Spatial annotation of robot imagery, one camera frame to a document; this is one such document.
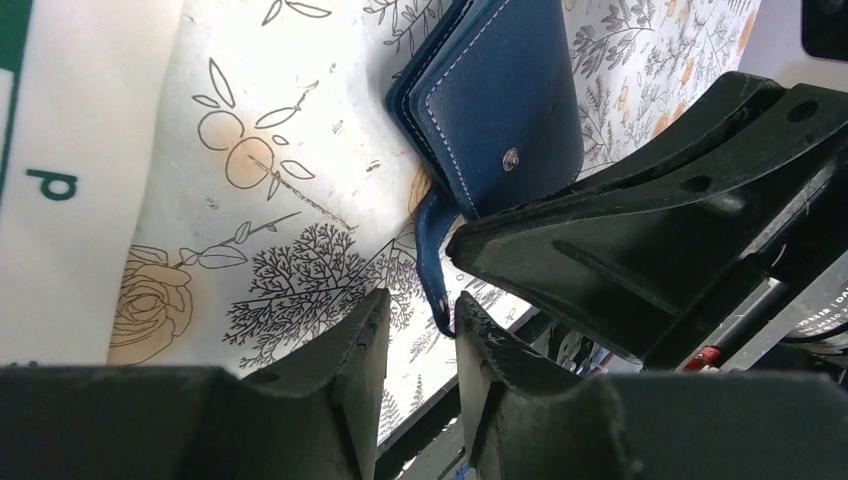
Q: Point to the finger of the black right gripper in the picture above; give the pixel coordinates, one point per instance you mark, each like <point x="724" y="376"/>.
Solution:
<point x="623" y="253"/>

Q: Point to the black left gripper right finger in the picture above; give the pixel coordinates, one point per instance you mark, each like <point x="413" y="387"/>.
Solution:
<point x="525" y="417"/>

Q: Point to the blue leather card holder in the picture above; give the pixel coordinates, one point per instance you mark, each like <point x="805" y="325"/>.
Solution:
<point x="489" y="104"/>

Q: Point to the green white chessboard mat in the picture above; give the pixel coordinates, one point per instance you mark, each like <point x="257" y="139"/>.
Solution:
<point x="80" y="88"/>

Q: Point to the floral table mat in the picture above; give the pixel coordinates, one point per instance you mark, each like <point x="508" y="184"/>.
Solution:
<point x="280" y="192"/>

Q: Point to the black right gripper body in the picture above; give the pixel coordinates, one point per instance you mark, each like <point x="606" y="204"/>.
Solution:
<point x="789" y="286"/>

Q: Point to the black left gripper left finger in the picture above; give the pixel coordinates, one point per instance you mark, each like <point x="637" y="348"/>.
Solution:
<point x="313" y="414"/>

